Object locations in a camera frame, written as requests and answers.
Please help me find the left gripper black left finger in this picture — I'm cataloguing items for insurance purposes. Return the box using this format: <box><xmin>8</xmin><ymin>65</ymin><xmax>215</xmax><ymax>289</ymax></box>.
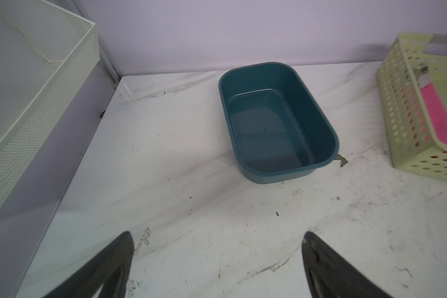
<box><xmin>46</xmin><ymin>231</ymin><xmax>134</xmax><ymax>298</ymax></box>

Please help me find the spoon with teal handle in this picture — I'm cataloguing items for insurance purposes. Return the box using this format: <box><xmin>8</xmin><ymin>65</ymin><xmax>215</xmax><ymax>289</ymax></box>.
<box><xmin>417</xmin><ymin>64</ymin><xmax>432</xmax><ymax>89</ymax></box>

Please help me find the white mesh two-tier shelf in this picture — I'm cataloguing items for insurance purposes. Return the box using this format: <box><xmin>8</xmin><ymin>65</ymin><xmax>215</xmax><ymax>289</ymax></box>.
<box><xmin>0</xmin><ymin>1</ymin><xmax>100</xmax><ymax>208</ymax></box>

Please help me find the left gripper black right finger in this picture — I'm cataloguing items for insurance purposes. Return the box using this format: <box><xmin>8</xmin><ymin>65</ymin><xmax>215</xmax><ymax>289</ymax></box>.
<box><xmin>301</xmin><ymin>231</ymin><xmax>391</xmax><ymax>298</ymax></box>

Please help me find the light green perforated basket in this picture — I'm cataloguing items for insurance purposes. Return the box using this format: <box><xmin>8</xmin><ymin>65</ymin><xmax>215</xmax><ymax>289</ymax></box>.
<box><xmin>376</xmin><ymin>32</ymin><xmax>447</xmax><ymax>182</ymax></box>

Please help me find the pink paper napkin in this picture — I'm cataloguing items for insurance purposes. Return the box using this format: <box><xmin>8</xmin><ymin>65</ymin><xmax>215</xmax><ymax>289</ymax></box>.
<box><xmin>420</xmin><ymin>83</ymin><xmax>447</xmax><ymax>145</ymax></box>

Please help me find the dark teal plastic tub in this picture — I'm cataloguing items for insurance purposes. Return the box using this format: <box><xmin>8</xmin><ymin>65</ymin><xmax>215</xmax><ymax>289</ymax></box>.
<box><xmin>219</xmin><ymin>62</ymin><xmax>339</xmax><ymax>185</ymax></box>

